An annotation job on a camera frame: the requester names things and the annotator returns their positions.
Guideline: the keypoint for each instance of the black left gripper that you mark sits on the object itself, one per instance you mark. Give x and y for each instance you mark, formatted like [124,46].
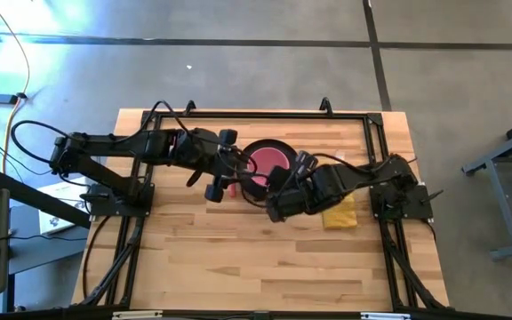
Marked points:
[198,149]

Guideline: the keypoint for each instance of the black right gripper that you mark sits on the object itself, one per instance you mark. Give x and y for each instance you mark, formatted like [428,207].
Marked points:
[296,195]

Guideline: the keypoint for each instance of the red bowl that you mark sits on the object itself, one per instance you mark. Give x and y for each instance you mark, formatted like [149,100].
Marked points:
[267,162]

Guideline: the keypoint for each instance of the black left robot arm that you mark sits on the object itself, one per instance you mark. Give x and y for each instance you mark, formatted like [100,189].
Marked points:
[105,144]

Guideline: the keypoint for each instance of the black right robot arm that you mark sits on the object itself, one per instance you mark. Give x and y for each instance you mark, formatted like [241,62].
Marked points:
[371,175]

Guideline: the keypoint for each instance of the yellow sponge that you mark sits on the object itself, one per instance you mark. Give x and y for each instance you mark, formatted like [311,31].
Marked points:
[340,218]

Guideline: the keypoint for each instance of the black clamp hook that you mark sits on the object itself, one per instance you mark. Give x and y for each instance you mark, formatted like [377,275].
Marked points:
[189,106]
[325,105]

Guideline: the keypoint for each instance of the white paper sheet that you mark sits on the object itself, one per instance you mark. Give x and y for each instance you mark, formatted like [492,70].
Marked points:
[58,213]

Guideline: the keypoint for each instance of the dark side desk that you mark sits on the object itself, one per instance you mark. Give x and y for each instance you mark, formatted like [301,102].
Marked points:
[42,249]

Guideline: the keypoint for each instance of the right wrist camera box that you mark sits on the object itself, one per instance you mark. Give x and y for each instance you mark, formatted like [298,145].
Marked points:
[306,163]

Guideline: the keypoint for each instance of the black table frame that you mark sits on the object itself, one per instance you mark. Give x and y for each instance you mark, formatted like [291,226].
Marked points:
[373,133]

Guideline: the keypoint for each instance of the silver frame bracket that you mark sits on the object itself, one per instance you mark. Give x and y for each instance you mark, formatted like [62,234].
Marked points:
[137,315]
[386,316]

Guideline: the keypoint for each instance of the grey metal table frame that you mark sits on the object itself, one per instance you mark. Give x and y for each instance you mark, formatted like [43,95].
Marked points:
[500,178]

